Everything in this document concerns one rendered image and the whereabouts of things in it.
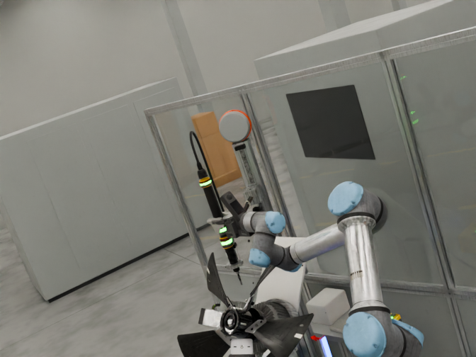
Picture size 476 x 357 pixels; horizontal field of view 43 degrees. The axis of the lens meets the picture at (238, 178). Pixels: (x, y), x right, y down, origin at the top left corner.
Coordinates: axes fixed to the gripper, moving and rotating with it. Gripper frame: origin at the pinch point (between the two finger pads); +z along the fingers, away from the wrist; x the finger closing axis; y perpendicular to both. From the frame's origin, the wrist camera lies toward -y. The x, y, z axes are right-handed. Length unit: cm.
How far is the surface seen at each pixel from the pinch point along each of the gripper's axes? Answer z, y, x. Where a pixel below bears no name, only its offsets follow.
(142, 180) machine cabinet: 489, 70, 268
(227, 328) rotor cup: 7.2, 46.3, -7.2
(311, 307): 17, 71, 49
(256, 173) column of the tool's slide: 34, 3, 58
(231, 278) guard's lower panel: 101, 73, 70
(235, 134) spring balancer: 37, -18, 56
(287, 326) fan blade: -19, 47, 2
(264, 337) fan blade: -13, 48, -6
